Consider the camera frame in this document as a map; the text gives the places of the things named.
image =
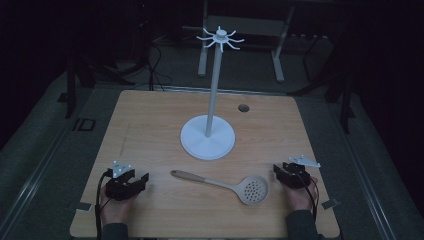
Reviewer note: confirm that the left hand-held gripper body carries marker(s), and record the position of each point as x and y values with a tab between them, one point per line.
117	188

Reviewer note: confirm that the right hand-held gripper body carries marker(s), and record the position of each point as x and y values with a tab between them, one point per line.
296	176

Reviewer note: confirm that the white utensil rack with hooks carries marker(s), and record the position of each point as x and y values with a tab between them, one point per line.
207	144

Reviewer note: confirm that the person's left hand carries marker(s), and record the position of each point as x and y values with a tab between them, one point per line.
116	210

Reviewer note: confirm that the person's right hand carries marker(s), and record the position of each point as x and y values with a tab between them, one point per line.
298	198

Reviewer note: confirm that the grey table edge clip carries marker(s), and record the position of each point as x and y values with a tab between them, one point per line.
84	206
330	204

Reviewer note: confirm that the black stand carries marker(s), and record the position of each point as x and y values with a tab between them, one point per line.
70	90
345	100

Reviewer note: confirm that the white metal desk frame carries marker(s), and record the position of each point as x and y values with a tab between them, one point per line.
278	56

